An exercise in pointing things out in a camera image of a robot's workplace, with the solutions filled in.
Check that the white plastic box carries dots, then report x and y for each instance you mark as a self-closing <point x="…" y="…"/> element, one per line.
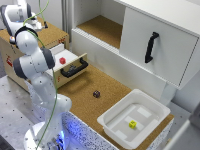
<point x="116" y="121"/>

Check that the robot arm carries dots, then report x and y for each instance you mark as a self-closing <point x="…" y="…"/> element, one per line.
<point x="35" y="65"/>

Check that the white sliding door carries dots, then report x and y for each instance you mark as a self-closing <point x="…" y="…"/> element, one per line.
<point x="166" y="50"/>

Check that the wooden drawer box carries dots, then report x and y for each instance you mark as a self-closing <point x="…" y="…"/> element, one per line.
<point x="55" y="36"/>

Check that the purple block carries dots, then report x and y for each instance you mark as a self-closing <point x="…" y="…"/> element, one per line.
<point x="96" y="94"/>

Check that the yellow block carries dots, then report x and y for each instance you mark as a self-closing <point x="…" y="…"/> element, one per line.
<point x="132" y="124"/>

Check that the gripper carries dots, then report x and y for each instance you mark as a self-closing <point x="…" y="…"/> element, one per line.
<point x="35" y="24"/>

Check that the white cabinet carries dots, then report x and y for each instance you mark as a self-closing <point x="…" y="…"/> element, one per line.
<point x="100" y="55"/>

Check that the wooden drawer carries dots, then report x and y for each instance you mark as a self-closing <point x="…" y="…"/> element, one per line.
<point x="71" y="60"/>

